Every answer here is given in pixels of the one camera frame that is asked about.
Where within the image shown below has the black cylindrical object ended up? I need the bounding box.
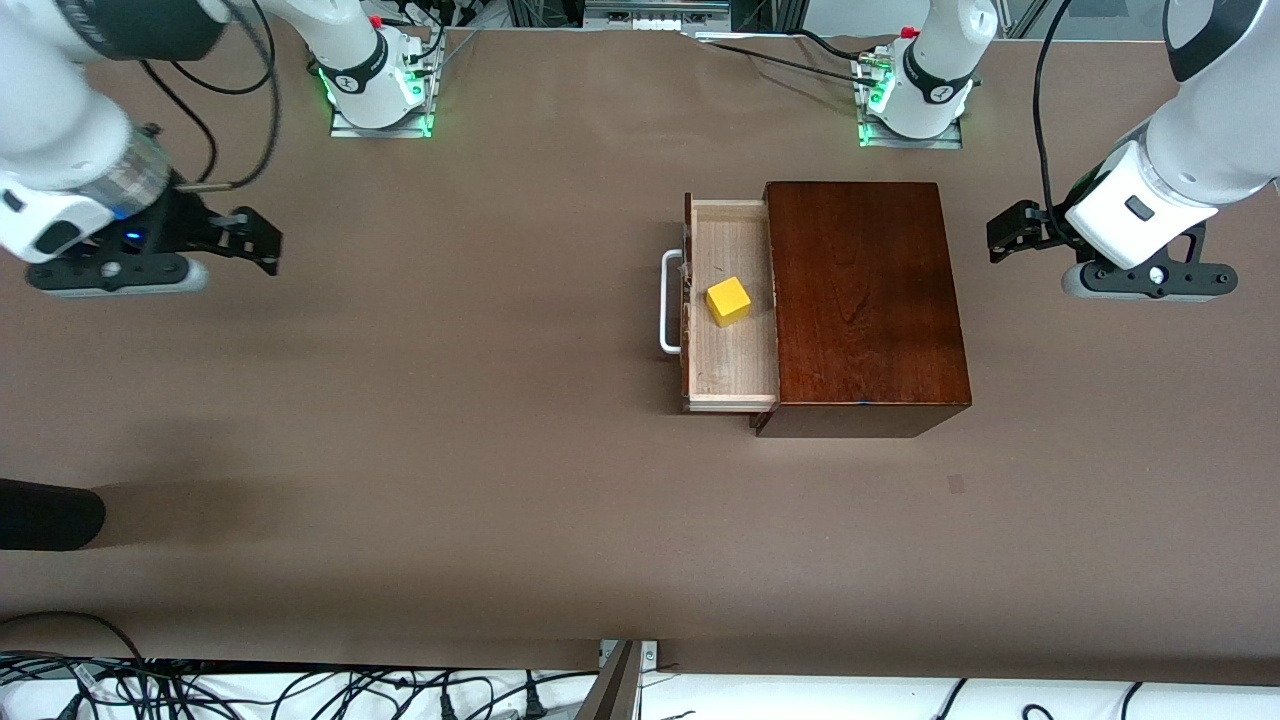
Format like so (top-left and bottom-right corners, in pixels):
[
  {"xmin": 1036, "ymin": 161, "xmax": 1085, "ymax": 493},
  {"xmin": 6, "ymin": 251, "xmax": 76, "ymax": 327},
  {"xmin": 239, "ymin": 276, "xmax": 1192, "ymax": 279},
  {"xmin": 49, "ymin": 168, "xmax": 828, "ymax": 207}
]
[{"xmin": 0, "ymin": 478, "xmax": 107, "ymax": 552}]

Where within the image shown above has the wooden drawer with white handle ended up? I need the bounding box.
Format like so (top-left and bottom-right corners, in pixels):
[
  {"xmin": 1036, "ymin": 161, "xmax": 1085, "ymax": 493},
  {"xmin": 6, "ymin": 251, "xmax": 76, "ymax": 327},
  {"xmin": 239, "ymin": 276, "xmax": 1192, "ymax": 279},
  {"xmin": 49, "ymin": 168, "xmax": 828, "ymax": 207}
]
[{"xmin": 658, "ymin": 192, "xmax": 781, "ymax": 414}]

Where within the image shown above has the metal base plate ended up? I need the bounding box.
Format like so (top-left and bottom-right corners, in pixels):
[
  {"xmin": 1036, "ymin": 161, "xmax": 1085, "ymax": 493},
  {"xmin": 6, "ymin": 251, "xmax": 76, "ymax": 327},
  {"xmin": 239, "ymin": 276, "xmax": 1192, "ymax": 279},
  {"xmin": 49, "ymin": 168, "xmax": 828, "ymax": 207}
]
[
  {"xmin": 856, "ymin": 50, "xmax": 964, "ymax": 150},
  {"xmin": 330, "ymin": 30, "xmax": 435, "ymax": 140}
]

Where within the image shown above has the dark brown wooden cabinet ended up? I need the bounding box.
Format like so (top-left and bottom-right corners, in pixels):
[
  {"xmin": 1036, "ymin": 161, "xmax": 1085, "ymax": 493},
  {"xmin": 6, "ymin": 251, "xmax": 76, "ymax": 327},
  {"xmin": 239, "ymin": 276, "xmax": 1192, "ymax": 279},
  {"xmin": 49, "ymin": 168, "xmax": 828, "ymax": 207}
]
[{"xmin": 750, "ymin": 181, "xmax": 973, "ymax": 439}]

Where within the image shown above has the yellow cube block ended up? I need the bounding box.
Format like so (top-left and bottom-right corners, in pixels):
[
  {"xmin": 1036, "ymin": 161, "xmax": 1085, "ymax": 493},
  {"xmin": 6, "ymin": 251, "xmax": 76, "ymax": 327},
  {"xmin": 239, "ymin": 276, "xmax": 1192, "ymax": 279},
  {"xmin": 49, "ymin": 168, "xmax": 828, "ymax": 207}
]
[{"xmin": 706, "ymin": 276, "xmax": 752, "ymax": 328}]

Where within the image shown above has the black cable with brass connector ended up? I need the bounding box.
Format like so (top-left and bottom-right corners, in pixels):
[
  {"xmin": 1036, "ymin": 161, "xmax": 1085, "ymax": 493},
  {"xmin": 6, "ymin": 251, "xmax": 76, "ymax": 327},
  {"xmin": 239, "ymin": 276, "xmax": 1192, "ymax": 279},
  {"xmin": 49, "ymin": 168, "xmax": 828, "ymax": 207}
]
[{"xmin": 183, "ymin": 0, "xmax": 281, "ymax": 193}]

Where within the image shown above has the grey metal beam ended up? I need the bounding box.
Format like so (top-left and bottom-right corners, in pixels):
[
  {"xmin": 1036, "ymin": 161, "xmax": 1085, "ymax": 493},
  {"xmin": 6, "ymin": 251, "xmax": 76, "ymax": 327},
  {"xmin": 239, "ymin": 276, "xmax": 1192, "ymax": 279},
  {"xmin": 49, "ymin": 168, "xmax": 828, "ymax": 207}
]
[{"xmin": 575, "ymin": 640, "xmax": 643, "ymax": 720}]

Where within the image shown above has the white connector strip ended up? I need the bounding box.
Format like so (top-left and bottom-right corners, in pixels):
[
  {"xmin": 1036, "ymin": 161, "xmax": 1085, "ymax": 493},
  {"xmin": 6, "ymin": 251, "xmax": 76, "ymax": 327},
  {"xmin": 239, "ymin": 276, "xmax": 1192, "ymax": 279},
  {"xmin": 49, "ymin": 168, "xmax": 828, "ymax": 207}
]
[{"xmin": 585, "ymin": 0, "xmax": 731, "ymax": 31}]

